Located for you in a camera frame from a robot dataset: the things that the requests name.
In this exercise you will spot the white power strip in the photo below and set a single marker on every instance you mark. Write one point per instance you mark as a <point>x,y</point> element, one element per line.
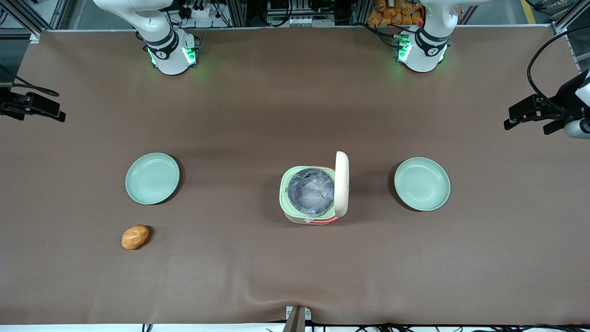
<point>198,9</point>

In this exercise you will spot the orange-brown potato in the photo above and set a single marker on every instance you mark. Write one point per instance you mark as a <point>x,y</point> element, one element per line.
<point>135,237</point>

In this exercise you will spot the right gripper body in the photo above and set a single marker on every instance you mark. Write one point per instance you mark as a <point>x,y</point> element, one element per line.
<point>10,104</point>

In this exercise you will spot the metal table clamp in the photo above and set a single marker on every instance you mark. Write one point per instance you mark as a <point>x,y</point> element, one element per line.
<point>297,316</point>

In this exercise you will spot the brown table cloth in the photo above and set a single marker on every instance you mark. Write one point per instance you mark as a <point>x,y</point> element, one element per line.
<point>295,267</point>

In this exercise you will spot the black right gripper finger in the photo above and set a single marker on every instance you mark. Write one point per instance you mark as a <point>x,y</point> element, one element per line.
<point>11,112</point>
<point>46,108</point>

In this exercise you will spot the cream rice cooker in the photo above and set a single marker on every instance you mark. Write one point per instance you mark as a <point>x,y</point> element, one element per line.
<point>341,184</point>

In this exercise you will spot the grey equipment box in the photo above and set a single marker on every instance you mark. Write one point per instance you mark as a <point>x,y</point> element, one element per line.
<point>299,11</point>

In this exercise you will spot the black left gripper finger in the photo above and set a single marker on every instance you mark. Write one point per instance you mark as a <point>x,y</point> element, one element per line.
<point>528,110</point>
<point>557,126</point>

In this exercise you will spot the pale green round plate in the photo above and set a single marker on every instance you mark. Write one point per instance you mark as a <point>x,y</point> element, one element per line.
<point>152,178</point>
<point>421,183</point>

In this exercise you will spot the bag of orange breads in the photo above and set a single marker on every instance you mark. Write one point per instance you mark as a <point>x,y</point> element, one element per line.
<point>392,14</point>

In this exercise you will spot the aluminium frame strut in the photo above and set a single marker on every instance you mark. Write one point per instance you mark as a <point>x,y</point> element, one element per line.
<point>567,16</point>
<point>27,14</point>

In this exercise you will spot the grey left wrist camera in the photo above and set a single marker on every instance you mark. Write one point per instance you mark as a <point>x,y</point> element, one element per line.
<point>578,129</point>

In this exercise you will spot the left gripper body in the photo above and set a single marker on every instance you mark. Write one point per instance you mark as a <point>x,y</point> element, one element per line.
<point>565,96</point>

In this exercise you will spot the crumpled clear plastic film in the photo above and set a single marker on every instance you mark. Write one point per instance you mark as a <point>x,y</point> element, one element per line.
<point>311,192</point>

